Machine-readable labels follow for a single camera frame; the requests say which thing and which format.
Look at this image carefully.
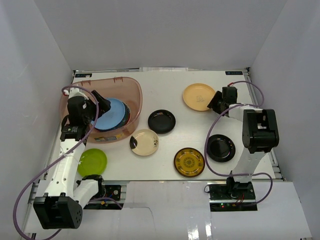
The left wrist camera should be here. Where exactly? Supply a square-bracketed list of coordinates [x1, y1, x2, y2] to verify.
[68, 87, 88, 100]

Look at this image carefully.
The light blue plate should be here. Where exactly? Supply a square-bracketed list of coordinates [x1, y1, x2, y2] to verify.
[95, 98, 126, 131]

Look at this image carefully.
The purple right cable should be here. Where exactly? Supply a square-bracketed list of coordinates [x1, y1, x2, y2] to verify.
[204, 80, 273, 206]

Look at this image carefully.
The black plate with iridescent rim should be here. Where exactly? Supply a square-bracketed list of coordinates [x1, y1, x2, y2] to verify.
[206, 134, 236, 163]

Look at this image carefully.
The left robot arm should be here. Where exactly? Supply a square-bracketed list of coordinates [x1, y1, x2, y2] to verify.
[33, 87, 111, 230]

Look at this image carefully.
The cream plate with black patch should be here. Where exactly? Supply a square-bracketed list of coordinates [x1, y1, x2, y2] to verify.
[129, 129, 159, 157]

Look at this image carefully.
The black glossy plate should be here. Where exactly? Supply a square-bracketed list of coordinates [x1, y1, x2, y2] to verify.
[147, 109, 176, 135]

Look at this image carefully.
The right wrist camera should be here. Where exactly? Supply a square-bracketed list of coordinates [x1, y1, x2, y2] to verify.
[227, 82, 237, 91]

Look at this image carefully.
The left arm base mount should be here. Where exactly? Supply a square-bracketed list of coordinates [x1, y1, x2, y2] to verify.
[103, 184, 122, 201]

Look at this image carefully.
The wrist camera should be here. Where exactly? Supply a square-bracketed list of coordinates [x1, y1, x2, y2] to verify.
[227, 82, 237, 91]
[68, 87, 88, 100]

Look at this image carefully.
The brown and yellow patterned plate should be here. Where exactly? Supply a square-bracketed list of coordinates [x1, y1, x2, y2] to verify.
[173, 147, 206, 178]

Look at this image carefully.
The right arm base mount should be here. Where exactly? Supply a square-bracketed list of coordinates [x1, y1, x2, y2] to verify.
[203, 184, 258, 213]

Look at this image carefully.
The pink translucent plastic bin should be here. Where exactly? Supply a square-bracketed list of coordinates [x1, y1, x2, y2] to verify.
[59, 77, 143, 144]

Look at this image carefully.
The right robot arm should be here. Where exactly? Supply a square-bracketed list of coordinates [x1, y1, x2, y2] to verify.
[207, 84, 280, 200]

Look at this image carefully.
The dark teal ceramic plate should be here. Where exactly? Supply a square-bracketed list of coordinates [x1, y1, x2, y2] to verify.
[120, 102, 131, 127]

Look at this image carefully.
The lime green plate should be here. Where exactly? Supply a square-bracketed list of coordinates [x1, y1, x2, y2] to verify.
[77, 148, 108, 177]

